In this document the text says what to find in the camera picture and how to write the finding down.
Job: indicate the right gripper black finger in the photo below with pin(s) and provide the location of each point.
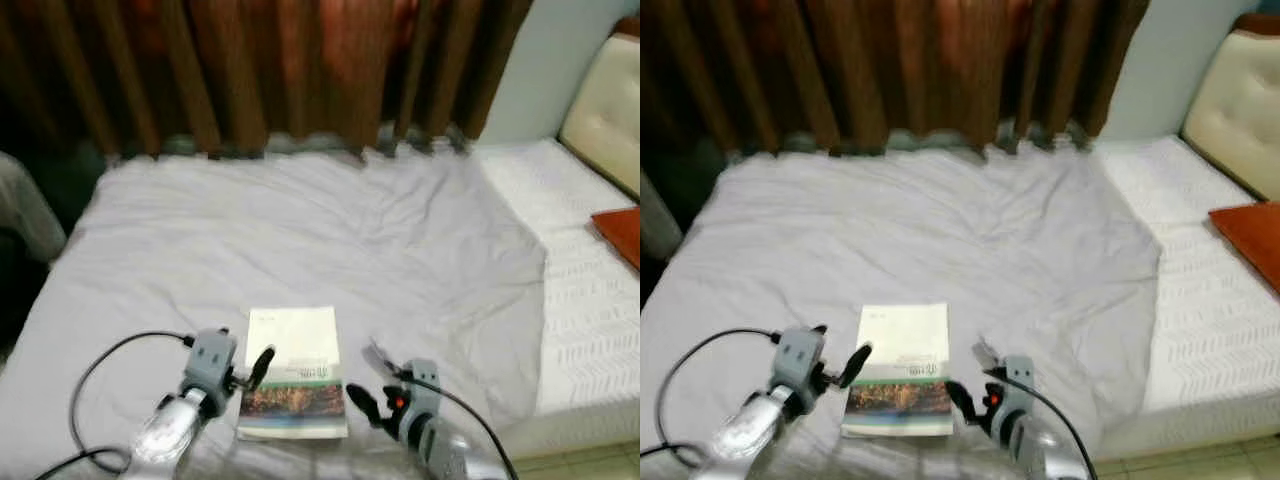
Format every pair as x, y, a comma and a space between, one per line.
960, 397
362, 402

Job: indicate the brown pleated curtain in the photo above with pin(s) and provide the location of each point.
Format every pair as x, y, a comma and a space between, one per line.
250, 60
880, 60

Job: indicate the white chevron patterned mattress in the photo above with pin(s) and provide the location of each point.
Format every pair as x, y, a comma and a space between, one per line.
1210, 330
590, 330

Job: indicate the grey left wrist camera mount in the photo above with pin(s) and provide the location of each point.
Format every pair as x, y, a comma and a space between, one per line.
210, 360
800, 358

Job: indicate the grey fabric bundle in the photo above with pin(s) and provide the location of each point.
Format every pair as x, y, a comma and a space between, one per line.
25, 210
655, 225

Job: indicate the white book with photo cover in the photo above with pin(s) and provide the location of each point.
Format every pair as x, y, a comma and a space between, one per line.
295, 345
900, 340

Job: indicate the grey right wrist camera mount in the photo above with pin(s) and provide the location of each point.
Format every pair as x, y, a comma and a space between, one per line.
1018, 380
422, 385

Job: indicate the cream tufted headboard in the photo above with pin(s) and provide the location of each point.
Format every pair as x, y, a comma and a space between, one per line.
610, 110
1235, 110

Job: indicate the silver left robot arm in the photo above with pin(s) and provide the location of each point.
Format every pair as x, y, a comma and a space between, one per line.
750, 435
165, 435

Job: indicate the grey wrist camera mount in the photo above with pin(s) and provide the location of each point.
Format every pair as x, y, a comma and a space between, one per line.
800, 358
1018, 380
422, 385
210, 360

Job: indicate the orange velvet pillow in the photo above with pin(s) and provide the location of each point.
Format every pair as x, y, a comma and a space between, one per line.
622, 232
1250, 240

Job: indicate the grey duvet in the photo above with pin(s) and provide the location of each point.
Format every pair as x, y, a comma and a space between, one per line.
900, 250
300, 250

